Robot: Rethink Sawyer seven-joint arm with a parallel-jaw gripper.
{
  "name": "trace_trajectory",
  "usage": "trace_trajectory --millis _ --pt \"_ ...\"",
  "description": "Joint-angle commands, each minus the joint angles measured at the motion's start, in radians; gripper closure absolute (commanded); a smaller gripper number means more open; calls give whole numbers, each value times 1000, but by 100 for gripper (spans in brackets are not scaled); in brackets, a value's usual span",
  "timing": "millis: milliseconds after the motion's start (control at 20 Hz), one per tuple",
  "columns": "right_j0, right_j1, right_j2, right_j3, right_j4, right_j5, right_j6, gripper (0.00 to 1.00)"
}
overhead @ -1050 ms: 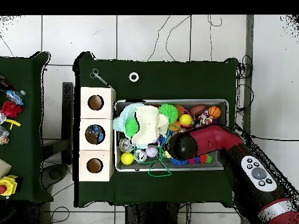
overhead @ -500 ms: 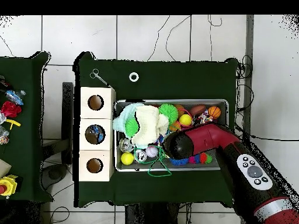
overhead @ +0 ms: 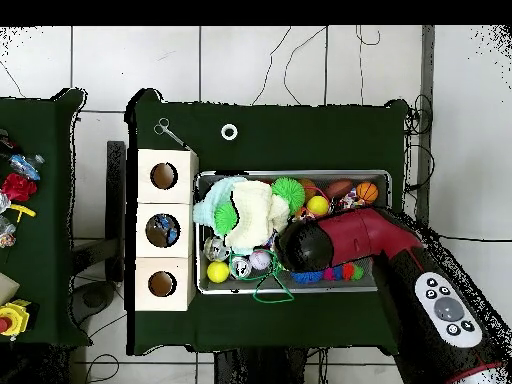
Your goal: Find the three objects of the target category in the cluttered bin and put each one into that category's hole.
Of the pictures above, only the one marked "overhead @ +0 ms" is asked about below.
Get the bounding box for cream knitted cloth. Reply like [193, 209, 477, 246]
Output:
[224, 180, 290, 251]

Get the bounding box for small green spiky toy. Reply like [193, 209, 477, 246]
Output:
[213, 200, 240, 237]

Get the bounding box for large green spiky toy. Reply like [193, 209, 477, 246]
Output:
[270, 176, 306, 215]

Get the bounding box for light blue muslin cloth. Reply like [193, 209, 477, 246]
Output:
[192, 175, 251, 257]

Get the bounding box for wooden box with three holes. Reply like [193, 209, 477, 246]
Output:
[134, 148, 200, 312]

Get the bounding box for yellow smiley ball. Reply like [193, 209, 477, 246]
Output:
[306, 194, 330, 217]

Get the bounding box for plain yellow ball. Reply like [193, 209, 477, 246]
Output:
[206, 260, 231, 284]

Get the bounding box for dark green tablecloth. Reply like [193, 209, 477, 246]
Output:
[125, 88, 409, 356]
[0, 88, 91, 348]

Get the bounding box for brown football toy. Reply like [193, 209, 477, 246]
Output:
[324, 179, 355, 201]

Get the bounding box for colourful spotted cloth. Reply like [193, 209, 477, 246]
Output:
[333, 187, 366, 212]

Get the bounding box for orange basketball toy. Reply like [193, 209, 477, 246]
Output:
[355, 182, 380, 205]

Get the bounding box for silver scissors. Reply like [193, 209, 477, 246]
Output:
[153, 117, 192, 152]

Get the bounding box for black upright panel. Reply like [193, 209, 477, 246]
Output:
[105, 140, 127, 281]

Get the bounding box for yellow plastic piece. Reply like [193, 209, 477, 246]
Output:
[9, 203, 37, 224]

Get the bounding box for blue and clear packet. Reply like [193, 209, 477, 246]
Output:
[9, 153, 45, 181]

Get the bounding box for red crumpled item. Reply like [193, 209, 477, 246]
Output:
[1, 172, 38, 202]

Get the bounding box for clear plastic packet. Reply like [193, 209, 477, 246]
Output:
[0, 215, 17, 249]

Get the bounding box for beige box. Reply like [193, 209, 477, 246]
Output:
[0, 272, 20, 306]

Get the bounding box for yellow emergency stop button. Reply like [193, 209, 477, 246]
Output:
[0, 299, 32, 340]

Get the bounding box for wire mesh bin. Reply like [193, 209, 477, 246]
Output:
[194, 170, 392, 296]

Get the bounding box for thin black cable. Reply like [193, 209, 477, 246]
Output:
[282, 25, 328, 107]
[251, 25, 293, 106]
[439, 235, 512, 244]

